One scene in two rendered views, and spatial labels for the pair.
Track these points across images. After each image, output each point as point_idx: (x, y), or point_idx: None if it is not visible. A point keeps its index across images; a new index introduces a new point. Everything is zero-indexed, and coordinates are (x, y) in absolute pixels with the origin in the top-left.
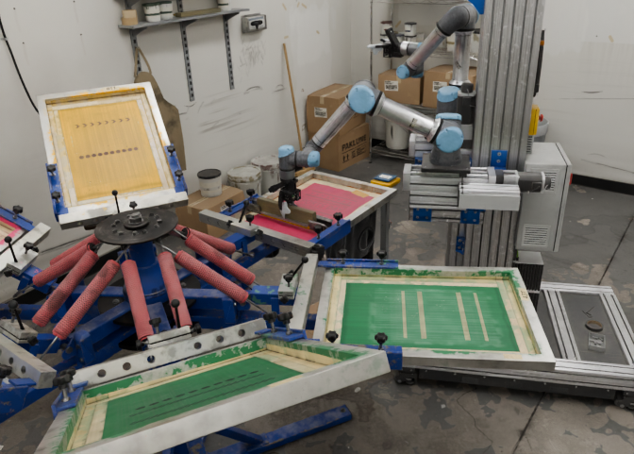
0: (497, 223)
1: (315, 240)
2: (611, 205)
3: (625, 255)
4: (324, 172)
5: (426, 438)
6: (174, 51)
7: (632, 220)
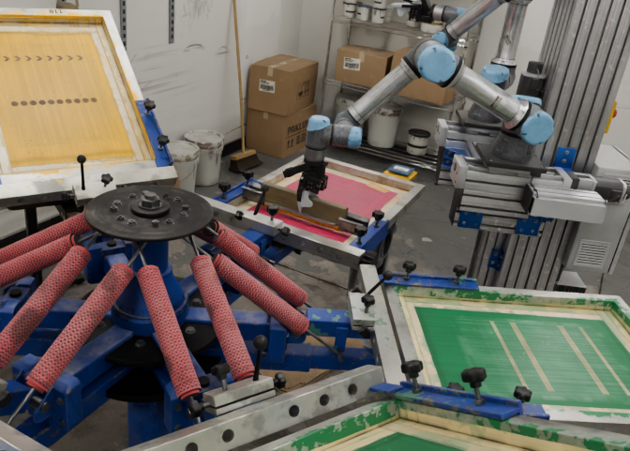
0: (547, 235)
1: (355, 245)
2: None
3: (613, 277)
4: (263, 157)
5: None
6: None
7: None
